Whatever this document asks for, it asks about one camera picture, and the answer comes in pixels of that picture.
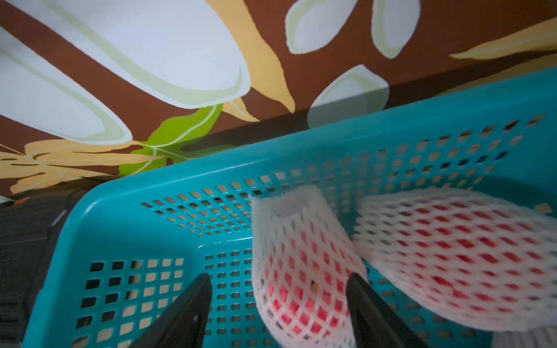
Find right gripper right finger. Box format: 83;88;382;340
346;273;429;348

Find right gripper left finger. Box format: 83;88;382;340
131;273;213;348

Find right teal plastic basket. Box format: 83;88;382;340
23;69;556;347

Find netted apple top right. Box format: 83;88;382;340
353;188;556;331

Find netted apple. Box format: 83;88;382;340
491;326;557;348
353;188;556;331

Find netted apple front right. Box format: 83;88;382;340
491;326;557;348

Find black plastic case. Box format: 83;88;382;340
1;189;86;347

